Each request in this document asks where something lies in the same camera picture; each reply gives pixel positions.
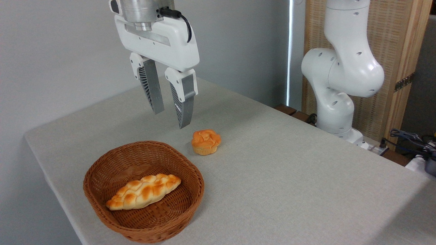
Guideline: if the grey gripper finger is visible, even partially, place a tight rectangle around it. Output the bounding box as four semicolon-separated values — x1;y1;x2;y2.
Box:
129;52;165;115
165;67;198;129

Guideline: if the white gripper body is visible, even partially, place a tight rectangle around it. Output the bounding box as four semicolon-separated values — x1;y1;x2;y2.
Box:
114;14;200;73

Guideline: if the long braided bread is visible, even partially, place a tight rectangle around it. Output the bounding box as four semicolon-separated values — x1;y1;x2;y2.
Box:
106;174;182;211

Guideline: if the round muffin bread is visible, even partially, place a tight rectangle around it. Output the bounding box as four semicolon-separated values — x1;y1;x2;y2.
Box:
191;129;222;156

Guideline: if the brown wicker basket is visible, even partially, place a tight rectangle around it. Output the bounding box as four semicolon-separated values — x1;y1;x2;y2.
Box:
83;141;205;243

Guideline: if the metal screen hinge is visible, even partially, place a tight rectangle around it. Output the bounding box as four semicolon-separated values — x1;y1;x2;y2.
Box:
394;72;416;93

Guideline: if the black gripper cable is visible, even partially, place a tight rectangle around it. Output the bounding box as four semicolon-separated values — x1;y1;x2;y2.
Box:
159;7;192;43

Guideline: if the black cable bundle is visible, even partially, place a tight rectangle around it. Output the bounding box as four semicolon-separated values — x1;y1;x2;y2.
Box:
389;128;436;158

